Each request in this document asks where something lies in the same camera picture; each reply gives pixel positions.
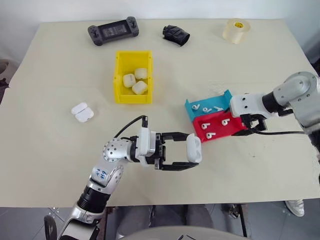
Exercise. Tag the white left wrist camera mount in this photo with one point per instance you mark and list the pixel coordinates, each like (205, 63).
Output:
(145, 142)

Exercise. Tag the black crumpled sleeve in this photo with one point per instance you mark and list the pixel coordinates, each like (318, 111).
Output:
(175, 33)

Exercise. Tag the white earbud case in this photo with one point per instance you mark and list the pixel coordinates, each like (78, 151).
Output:
(193, 147)
(140, 73)
(82, 113)
(139, 87)
(129, 80)

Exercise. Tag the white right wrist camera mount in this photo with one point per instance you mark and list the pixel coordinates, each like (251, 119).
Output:
(246, 103)

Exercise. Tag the white earbud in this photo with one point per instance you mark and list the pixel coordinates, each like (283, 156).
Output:
(195, 107)
(225, 122)
(206, 110)
(210, 135)
(218, 108)
(205, 125)

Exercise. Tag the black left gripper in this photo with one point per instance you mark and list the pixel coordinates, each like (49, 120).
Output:
(160, 150)

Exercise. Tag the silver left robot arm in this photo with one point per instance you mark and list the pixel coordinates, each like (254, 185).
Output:
(112, 153)

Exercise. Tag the open white earbud case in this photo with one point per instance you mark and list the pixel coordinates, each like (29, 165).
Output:
(82, 113)

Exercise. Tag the red plastic tray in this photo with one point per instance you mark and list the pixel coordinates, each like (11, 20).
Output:
(217, 130)

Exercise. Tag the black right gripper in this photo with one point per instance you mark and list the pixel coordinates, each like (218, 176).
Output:
(261, 124)

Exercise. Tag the blue plastic tray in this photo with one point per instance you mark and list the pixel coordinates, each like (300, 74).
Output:
(212, 101)

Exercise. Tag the white shoe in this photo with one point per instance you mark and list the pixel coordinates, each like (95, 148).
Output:
(296, 207)

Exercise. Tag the black curved part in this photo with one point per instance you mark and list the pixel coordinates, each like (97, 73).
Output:
(51, 227)

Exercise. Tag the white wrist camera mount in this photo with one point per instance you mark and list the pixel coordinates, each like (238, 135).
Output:
(246, 103)
(145, 142)

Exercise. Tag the black handheld game controller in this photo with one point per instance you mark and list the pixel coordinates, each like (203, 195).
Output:
(113, 30)

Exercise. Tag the clear tape roll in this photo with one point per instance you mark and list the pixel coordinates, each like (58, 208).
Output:
(236, 31)

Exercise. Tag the dark trouser leg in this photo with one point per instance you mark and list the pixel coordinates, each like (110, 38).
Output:
(315, 155)

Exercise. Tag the metal table leg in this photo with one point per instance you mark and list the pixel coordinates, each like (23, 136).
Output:
(243, 220)

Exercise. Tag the yellow plastic bin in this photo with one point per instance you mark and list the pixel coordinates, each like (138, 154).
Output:
(119, 75)

